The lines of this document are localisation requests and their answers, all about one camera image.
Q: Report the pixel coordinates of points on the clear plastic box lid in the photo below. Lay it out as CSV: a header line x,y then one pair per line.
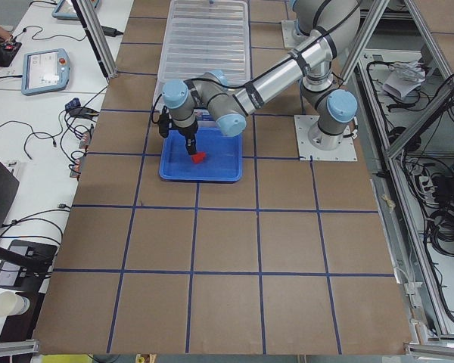
x,y
201,36

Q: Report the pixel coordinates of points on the blue plastic tray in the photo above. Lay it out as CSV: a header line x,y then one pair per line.
x,y
219,158

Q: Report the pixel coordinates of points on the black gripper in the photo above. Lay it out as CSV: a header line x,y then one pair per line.
x,y
188,133

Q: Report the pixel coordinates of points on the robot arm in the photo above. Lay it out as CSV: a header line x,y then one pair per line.
x,y
329,27

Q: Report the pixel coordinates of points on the white paper cup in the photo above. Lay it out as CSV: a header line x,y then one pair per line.
x,y
12,304

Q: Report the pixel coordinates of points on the teach pendant near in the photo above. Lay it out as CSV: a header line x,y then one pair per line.
x,y
45,71

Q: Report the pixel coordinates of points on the aluminium frame post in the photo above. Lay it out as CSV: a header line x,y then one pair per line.
x,y
90,23

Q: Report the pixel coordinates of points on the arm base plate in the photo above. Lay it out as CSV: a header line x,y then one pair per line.
x,y
314,145
292,36

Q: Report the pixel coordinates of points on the red block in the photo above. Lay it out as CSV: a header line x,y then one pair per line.
x,y
199,157

